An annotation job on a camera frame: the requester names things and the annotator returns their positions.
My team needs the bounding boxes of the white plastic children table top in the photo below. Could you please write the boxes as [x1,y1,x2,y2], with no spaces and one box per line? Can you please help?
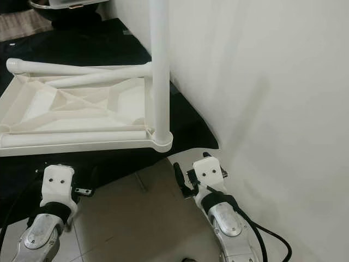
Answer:
[0,57,174,158]

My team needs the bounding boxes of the translucent plastic storage container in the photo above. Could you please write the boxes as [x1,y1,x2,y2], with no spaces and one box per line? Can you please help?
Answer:
[49,0,115,9]

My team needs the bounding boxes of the black table cloth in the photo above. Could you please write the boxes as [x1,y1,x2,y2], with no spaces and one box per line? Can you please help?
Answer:
[0,19,219,233]

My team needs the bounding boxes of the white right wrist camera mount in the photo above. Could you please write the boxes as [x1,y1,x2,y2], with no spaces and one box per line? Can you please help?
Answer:
[191,156,228,205]

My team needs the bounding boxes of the grey metal table leg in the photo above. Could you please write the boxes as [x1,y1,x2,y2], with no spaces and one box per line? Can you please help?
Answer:
[134,172,149,192]

